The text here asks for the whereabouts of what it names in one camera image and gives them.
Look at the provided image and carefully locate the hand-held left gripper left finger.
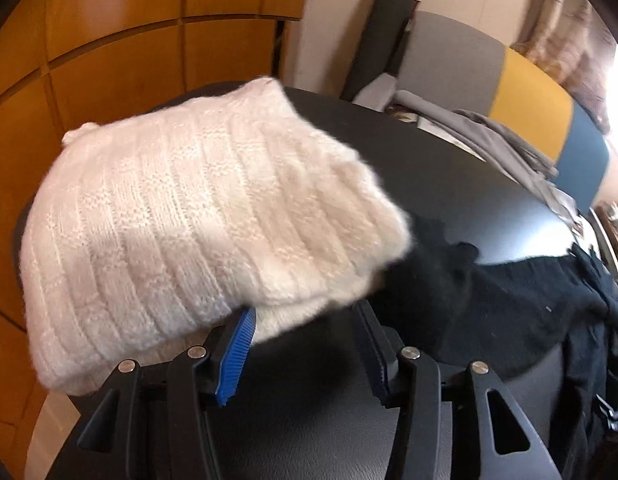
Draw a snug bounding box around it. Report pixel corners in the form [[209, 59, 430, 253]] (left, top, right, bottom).
[[46, 306, 258, 480]]

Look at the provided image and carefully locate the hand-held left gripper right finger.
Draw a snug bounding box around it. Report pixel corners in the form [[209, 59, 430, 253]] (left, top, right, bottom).
[[353, 300, 562, 480]]

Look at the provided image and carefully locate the black sweater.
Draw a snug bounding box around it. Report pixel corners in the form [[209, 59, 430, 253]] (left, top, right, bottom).
[[376, 240, 618, 461]]

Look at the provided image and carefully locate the white knit sweater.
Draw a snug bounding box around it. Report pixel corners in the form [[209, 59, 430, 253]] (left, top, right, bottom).
[[20, 76, 414, 395]]

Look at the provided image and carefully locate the grey garment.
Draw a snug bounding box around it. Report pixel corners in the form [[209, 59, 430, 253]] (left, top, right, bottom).
[[394, 90, 585, 221]]

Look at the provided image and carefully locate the white printed cloth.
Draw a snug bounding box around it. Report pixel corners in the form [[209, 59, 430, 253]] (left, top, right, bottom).
[[354, 75, 485, 161]]

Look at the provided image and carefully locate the grey yellow blue padded panel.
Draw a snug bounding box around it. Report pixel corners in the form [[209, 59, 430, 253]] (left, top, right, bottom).
[[399, 10, 612, 211]]

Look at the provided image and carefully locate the black rolled mat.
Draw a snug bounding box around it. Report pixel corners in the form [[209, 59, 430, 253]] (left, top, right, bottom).
[[340, 0, 420, 106]]

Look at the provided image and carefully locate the patterned curtain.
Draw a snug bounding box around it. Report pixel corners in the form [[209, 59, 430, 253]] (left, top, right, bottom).
[[509, 0, 618, 136]]

